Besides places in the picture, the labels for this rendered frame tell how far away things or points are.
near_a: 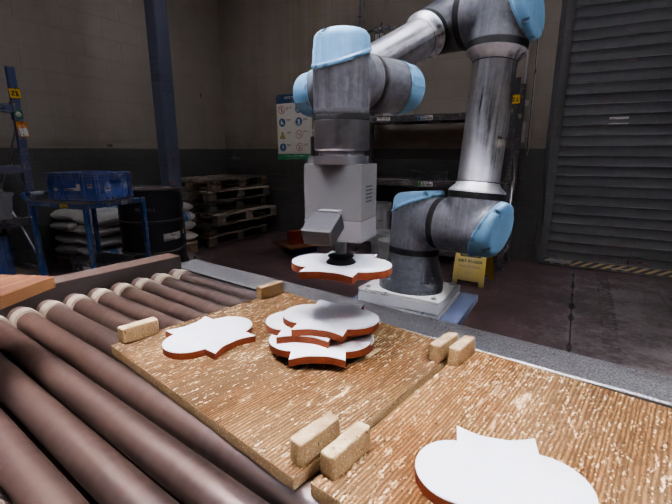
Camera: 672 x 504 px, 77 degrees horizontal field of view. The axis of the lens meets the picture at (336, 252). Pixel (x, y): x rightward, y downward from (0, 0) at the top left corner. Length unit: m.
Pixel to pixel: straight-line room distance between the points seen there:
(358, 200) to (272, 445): 0.30
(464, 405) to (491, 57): 0.65
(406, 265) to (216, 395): 0.55
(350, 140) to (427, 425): 0.35
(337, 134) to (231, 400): 0.35
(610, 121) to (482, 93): 4.22
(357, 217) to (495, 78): 0.47
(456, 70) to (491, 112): 4.47
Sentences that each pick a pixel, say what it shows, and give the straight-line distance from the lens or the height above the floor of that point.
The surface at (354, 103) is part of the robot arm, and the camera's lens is 0.56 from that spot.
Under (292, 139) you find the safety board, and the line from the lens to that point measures 6.28.
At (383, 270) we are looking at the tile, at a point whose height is 1.07.
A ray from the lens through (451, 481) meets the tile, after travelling 0.43.
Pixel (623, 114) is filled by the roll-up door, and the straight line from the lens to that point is 5.11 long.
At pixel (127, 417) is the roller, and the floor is 0.92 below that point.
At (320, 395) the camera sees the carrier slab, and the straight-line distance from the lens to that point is 0.54.
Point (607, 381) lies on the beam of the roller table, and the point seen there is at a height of 0.91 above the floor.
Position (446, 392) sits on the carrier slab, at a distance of 0.57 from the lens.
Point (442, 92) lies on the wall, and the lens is 5.38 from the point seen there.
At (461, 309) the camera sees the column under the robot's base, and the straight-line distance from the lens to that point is 1.02.
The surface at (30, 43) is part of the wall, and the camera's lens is 5.61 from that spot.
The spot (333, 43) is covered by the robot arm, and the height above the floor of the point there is 1.35.
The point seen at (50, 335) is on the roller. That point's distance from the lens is 0.89.
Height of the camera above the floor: 1.23
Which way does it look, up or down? 14 degrees down
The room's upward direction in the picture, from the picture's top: straight up
